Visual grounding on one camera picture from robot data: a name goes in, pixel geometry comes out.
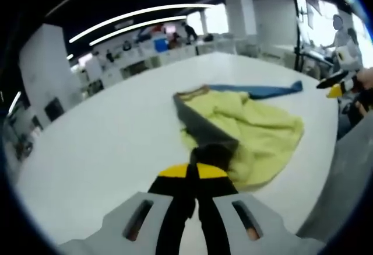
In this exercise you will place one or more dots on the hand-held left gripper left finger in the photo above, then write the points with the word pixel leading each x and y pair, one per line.
pixel 175 185

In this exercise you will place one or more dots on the person's right hand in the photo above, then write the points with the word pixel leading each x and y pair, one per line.
pixel 366 78

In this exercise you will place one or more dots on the black cabinet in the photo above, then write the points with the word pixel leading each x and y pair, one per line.
pixel 54 109

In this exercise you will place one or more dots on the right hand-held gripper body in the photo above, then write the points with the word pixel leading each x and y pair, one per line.
pixel 349 59

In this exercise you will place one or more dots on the black metal stand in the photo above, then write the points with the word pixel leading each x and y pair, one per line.
pixel 298 39

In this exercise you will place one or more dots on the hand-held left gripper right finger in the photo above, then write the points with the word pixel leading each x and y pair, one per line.
pixel 215 185

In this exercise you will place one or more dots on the blue bin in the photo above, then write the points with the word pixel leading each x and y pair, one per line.
pixel 161 44

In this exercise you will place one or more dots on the yellow blue grey garment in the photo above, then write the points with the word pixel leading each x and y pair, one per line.
pixel 262 126

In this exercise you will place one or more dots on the wide white pillar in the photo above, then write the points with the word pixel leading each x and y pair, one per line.
pixel 46 68

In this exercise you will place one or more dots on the grey mesh office chair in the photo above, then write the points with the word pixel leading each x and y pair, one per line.
pixel 344 179

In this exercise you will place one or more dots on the long ceiling light strip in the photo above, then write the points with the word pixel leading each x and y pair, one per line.
pixel 160 8
pixel 131 27

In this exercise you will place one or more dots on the narrow white pillar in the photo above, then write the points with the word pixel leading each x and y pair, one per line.
pixel 240 18

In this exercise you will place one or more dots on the long white counter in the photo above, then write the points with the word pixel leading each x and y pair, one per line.
pixel 163 58

